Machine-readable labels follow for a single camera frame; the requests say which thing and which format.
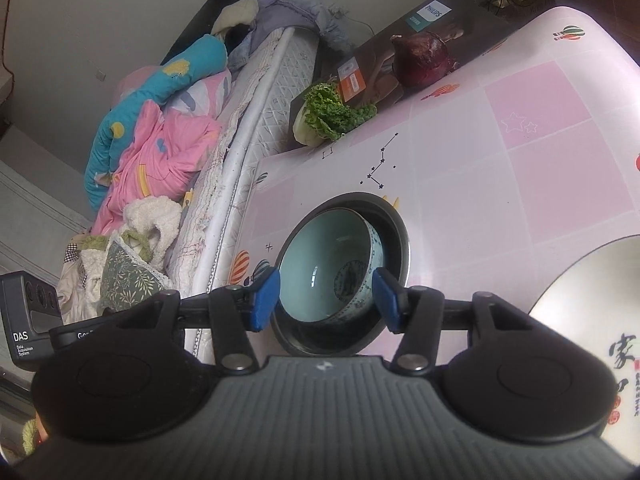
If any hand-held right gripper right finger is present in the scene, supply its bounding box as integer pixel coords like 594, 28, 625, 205
372, 266, 533, 375

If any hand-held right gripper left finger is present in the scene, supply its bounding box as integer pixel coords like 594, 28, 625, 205
142, 266, 282, 375

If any teal ceramic bowl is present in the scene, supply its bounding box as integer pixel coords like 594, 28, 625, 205
277, 209, 388, 323

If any stainless steel bowl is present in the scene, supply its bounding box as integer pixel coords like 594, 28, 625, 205
270, 191, 412, 357
272, 194, 410, 353

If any white ceramic plate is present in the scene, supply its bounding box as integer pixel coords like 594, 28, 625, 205
527, 235, 640, 453

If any green floral pillow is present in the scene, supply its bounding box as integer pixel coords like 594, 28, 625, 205
100, 240, 173, 313

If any white fleece garment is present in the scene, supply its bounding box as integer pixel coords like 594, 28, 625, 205
57, 197, 183, 311

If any pink printed tablecloth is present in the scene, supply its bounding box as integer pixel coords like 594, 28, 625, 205
232, 5, 640, 361

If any pink cartoon quilt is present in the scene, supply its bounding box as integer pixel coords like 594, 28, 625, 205
92, 67, 233, 236

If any napa cabbage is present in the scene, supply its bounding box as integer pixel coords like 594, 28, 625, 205
292, 82, 378, 147

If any white quilted mattress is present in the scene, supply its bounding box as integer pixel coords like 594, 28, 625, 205
162, 27, 326, 356

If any blue cartoon quilt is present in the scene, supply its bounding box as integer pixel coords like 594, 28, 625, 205
84, 35, 228, 211

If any purple onion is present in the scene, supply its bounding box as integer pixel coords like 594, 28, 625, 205
390, 31, 460, 88

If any dark printed flat box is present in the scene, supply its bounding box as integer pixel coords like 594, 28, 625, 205
289, 0, 516, 126

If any black headboard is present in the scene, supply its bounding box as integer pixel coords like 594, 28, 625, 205
160, 0, 283, 66

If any grey clothes pile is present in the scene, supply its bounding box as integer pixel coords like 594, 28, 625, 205
227, 0, 371, 68

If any cream cloth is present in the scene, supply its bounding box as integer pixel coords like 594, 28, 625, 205
210, 0, 258, 36

